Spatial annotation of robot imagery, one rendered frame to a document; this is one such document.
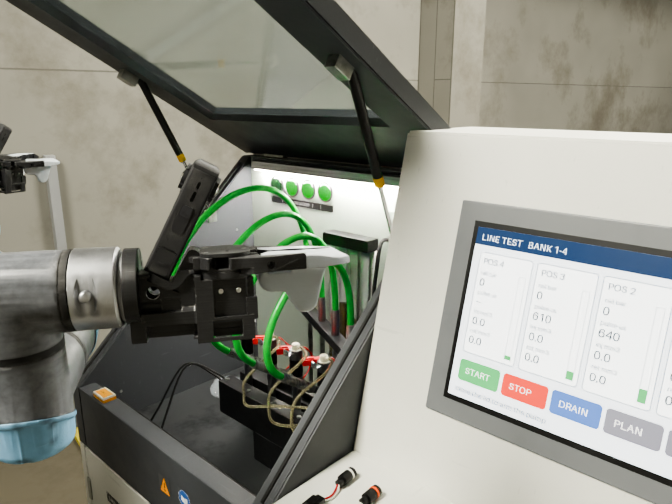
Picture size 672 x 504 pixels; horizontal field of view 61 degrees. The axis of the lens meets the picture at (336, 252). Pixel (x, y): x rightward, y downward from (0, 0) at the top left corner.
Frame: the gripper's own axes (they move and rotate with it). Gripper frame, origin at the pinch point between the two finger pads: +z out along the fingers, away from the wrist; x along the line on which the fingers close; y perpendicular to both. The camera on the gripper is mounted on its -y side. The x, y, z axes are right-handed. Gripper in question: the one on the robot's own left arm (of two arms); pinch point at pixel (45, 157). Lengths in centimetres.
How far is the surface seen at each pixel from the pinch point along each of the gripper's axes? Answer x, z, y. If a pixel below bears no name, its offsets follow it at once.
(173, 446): 69, -28, 42
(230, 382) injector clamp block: 67, -7, 39
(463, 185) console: 111, -11, -16
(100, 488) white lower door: 42, -21, 71
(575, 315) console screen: 132, -21, -3
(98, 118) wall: -81, 93, 5
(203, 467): 79, -31, 40
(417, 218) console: 104, -10, -9
